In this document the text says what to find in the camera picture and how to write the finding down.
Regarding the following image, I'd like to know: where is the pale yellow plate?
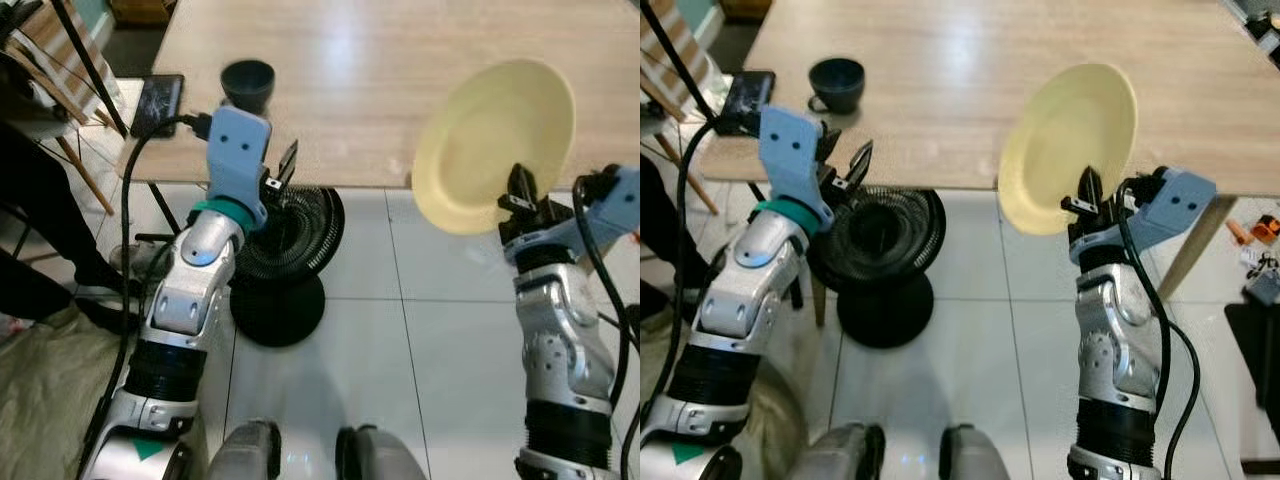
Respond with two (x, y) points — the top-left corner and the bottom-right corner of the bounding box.
(410, 58), (578, 238)
(997, 63), (1140, 238)

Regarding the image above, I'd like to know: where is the dark blue cup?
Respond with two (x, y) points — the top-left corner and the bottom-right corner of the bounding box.
(219, 59), (277, 115)
(807, 56), (867, 115)

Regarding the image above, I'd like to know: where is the black floor fan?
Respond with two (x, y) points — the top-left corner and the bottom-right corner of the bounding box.
(807, 188), (947, 352)
(227, 185), (347, 350)

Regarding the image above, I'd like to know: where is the light wooden table leg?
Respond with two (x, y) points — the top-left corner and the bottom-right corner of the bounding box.
(1159, 195), (1240, 302)

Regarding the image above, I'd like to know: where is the black smartphone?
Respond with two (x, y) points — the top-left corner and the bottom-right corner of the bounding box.
(712, 69), (778, 137)
(129, 73), (187, 140)

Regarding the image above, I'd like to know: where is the orange small object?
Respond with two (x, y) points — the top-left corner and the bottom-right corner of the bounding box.
(1225, 211), (1280, 247)

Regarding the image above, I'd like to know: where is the black tripod pole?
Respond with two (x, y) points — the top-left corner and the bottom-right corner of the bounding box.
(50, 0), (132, 140)
(640, 0), (717, 119)

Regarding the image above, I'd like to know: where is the wooden chair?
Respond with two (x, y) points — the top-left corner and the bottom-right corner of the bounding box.
(0, 0), (123, 217)
(640, 0), (723, 217)

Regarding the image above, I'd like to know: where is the black flat box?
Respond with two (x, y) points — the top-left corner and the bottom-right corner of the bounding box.
(1224, 300), (1280, 467)

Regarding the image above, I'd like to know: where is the silver right robot leg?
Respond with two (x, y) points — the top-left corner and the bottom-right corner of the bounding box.
(937, 425), (1033, 480)
(334, 425), (433, 480)

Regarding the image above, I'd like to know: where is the silver robot leg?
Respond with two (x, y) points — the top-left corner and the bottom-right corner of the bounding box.
(788, 422), (887, 480)
(937, 425), (1033, 480)
(334, 425), (433, 480)
(204, 420), (284, 480)

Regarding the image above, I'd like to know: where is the silver left robot leg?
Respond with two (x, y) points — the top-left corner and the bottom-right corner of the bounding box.
(788, 422), (887, 480)
(204, 420), (284, 480)

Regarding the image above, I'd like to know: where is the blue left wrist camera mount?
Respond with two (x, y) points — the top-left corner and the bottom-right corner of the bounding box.
(204, 105), (274, 227)
(756, 105), (837, 227)

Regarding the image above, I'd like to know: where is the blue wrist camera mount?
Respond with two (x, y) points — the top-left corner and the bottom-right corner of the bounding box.
(204, 105), (274, 227)
(1068, 167), (1220, 267)
(756, 105), (837, 227)
(504, 164), (641, 267)

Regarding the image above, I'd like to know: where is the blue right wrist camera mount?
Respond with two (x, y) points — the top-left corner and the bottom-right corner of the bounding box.
(504, 164), (641, 267)
(1068, 167), (1220, 267)

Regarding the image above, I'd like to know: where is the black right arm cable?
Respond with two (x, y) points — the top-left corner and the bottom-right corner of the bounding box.
(1114, 184), (1202, 480)
(571, 174), (641, 480)

